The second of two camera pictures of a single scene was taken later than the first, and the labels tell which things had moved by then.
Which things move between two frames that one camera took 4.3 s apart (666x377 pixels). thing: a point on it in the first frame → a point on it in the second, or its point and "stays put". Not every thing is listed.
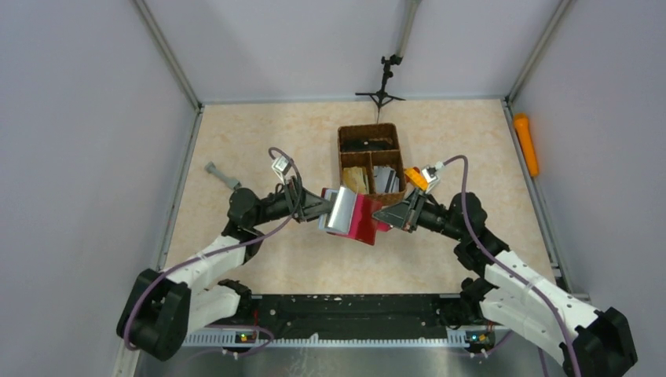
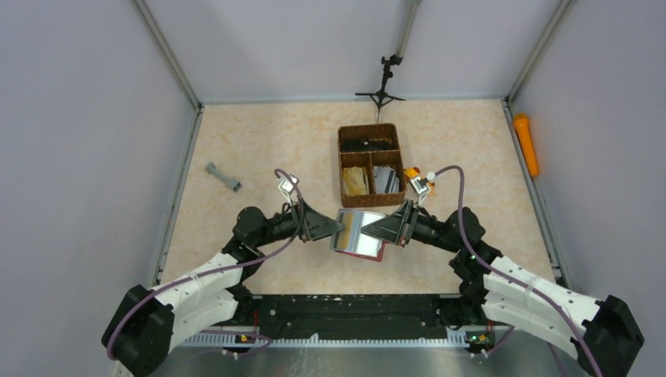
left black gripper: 303,203 → 302,221
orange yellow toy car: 413,176 stays put
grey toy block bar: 210,167 stays put
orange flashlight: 522,126 stays put
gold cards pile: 356,178 stays put
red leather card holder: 352,215 → 364,246
